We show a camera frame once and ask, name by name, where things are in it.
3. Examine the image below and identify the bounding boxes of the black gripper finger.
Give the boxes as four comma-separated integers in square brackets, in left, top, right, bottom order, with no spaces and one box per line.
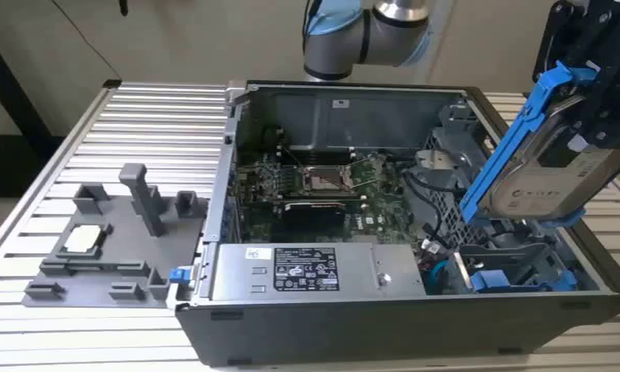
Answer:
[532,0,568,83]
[561,0,620,151]

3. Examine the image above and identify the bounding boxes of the hard disk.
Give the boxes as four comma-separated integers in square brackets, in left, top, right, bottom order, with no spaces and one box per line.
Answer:
[457,60,620,230]

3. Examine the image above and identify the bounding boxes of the grey metal disk bay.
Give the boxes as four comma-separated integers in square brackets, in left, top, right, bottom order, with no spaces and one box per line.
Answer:
[400,102,600,295]

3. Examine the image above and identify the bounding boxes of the green motherboard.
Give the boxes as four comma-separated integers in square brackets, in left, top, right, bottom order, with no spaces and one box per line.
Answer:
[234,150,425,246]

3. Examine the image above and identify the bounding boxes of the CPU socket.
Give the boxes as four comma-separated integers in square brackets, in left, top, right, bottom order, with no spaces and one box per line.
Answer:
[294,164,359,195]

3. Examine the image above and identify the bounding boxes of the thin metal locking lever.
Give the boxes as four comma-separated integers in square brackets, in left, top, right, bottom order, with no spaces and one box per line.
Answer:
[281,143,308,171]

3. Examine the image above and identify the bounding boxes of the black board heatsink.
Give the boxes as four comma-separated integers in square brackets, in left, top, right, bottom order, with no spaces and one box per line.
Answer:
[260,124,286,155]

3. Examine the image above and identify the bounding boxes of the black graphics card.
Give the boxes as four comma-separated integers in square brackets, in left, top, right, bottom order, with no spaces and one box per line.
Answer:
[277,199,365,244]

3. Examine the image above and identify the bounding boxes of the silver power supply unit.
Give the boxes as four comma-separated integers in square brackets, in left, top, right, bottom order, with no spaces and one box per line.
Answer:
[209,243,428,301]

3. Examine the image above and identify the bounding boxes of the black power supply label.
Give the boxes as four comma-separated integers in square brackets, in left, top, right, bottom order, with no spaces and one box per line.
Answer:
[272,247,340,292]

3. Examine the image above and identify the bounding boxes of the black open PC case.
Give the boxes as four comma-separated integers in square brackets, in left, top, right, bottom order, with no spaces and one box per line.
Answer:
[172,79,620,368]

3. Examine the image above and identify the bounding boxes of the blue case latch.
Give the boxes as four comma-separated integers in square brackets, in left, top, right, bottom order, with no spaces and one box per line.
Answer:
[168,266,193,291]

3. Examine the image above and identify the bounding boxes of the grey parts rack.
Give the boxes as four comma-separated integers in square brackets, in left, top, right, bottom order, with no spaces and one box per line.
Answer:
[22,162,212,309]

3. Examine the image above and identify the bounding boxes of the silver CPU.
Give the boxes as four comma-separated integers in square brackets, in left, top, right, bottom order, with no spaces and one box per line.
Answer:
[62,224,108,253]

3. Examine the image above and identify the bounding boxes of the black desk leg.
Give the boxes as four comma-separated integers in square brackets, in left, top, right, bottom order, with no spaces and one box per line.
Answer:
[0,21,50,150]

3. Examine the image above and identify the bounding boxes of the black floor base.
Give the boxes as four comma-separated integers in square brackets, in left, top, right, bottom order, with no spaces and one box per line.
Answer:
[0,133,69,199]

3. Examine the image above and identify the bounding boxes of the silver metal bracket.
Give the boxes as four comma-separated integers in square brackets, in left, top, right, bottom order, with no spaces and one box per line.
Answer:
[415,149,471,172]

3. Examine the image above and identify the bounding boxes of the black internal cable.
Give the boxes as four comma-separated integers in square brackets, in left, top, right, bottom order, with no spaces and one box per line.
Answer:
[400,168,448,253]

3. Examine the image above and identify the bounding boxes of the blue plastic bay bracket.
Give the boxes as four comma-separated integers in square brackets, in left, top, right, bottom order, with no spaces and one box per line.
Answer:
[469,270,580,293]

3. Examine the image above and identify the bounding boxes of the blue data cable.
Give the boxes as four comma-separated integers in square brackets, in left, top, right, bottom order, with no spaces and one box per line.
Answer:
[425,258,449,295]

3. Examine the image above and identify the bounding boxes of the thin black wall cable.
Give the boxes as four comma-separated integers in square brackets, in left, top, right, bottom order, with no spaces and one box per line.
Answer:
[49,0,121,81]

